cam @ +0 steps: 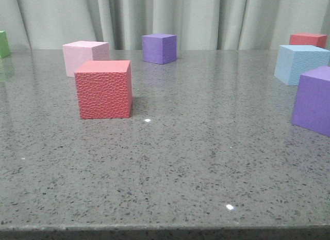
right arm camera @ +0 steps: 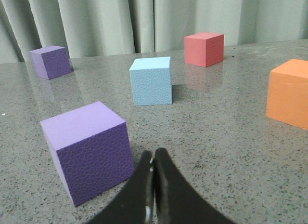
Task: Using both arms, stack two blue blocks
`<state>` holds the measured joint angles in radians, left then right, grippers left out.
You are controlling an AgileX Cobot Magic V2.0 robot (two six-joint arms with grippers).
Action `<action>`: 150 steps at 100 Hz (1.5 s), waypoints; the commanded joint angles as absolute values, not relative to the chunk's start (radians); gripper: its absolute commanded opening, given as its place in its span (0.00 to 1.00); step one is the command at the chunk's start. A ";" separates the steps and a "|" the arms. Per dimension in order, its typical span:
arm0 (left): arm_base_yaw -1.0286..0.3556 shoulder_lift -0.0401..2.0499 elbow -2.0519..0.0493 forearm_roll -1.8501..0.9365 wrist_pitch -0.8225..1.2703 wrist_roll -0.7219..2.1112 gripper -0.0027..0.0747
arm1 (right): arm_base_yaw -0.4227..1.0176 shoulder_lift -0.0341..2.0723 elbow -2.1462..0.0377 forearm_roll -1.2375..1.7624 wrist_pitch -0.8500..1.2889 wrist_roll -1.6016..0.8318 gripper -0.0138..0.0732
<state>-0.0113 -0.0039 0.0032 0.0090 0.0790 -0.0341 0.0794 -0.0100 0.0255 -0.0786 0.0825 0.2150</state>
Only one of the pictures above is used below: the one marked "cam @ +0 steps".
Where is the pink foam cube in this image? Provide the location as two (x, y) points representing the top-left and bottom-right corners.
(62, 41), (109, 77)

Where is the green foam cube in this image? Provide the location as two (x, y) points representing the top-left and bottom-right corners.
(0, 30), (10, 58)

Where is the near purple foam cube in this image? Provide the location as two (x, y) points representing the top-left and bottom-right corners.
(291, 66), (329, 136)

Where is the light blue foam cube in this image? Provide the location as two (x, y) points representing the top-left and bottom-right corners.
(274, 45), (329, 86)

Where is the far purple foam cube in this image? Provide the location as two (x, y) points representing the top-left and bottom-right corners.
(142, 34), (177, 65)

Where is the far red foam cube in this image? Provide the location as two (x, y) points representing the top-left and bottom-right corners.
(289, 33), (327, 48)

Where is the large red foam cube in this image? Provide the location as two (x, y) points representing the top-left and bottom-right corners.
(75, 60), (133, 119)

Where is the grey-green curtain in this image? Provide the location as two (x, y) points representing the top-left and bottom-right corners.
(1, 0), (329, 51)

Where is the purple foam cube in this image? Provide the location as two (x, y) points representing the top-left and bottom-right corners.
(291, 66), (329, 136)
(142, 34), (177, 65)

